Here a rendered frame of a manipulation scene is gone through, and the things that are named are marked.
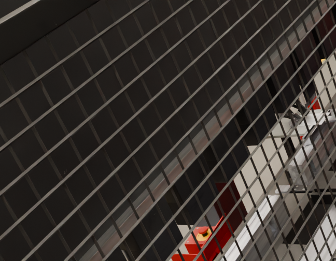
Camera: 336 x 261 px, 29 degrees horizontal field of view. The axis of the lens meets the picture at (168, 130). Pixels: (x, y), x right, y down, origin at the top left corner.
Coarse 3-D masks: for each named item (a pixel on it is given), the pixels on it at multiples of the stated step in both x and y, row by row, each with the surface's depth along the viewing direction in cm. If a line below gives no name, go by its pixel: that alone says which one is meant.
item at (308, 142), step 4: (324, 124) 241; (312, 128) 238; (316, 128) 236; (320, 128) 239; (316, 132) 236; (304, 136) 234; (312, 136) 234; (316, 136) 236; (308, 140) 233; (304, 144) 235; (308, 144) 234
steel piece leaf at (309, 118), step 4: (296, 112) 249; (300, 116) 250; (308, 116) 247; (312, 116) 245; (316, 116) 244; (308, 120) 244; (312, 120) 242; (292, 124) 246; (300, 124) 243; (304, 124) 242; (308, 124) 241; (312, 124) 239
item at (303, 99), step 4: (304, 84) 233; (312, 84) 237; (300, 88) 231; (308, 88) 235; (312, 88) 237; (304, 92) 233; (308, 92) 235; (312, 92) 237; (300, 96) 233; (304, 96) 232; (312, 96) 239; (304, 100) 233; (304, 104) 234; (308, 104) 236
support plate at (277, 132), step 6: (300, 114) 251; (282, 120) 253; (288, 120) 251; (276, 126) 250; (288, 126) 246; (300, 126) 242; (276, 132) 246; (282, 132) 244; (288, 132) 242; (294, 132) 240; (300, 132) 238
